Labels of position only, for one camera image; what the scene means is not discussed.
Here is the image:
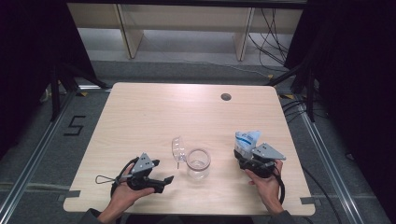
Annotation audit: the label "black left gripper strap cable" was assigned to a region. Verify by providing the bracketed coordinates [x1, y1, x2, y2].
[110, 157, 140, 198]

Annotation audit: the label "black metal stand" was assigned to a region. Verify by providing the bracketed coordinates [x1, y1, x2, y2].
[49, 62, 111, 122]
[264, 60, 316, 123]

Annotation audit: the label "person's left hand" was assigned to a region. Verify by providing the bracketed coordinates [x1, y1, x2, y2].
[108, 164, 156, 216]

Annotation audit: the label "person's right hand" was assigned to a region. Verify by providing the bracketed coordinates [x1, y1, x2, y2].
[245, 160, 284, 214]

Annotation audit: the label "person's dark lap clothing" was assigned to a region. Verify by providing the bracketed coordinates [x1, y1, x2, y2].
[124, 215, 256, 224]

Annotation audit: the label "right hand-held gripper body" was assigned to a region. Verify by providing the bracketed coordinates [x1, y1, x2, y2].
[237, 142, 287, 179]

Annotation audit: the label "bundle of black cables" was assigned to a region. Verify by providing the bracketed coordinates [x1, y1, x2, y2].
[247, 7, 292, 68]

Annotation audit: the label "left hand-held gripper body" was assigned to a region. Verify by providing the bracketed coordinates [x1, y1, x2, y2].
[126, 152, 157, 191]

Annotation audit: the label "light wooden shelf unit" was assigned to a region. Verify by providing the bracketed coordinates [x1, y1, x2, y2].
[66, 3, 304, 62]

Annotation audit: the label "white and blue milk pouch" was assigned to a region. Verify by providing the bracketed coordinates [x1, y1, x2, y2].
[233, 130, 262, 161]

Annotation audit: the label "thin grey wire loop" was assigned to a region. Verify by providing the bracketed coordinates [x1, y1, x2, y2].
[94, 175, 120, 185]

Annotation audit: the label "black floor cables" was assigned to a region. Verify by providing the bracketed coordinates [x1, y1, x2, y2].
[281, 98, 328, 124]

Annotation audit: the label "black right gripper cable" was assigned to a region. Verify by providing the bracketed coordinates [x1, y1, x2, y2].
[272, 166, 287, 205]

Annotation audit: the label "aluminium floor rail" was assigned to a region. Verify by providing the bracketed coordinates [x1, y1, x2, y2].
[0, 90, 78, 220]
[298, 102, 358, 224]

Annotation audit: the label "dark curtain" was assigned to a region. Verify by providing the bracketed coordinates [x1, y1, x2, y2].
[284, 0, 396, 218]
[0, 0, 97, 157]

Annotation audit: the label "clear jar with hinged lid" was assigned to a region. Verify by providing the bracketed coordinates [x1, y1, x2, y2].
[171, 135, 212, 181]

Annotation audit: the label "grey tape strip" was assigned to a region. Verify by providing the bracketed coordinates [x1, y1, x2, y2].
[57, 189, 81, 202]
[300, 196, 321, 205]

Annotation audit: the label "long black floor cable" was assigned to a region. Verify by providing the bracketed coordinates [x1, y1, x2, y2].
[301, 166, 344, 224]

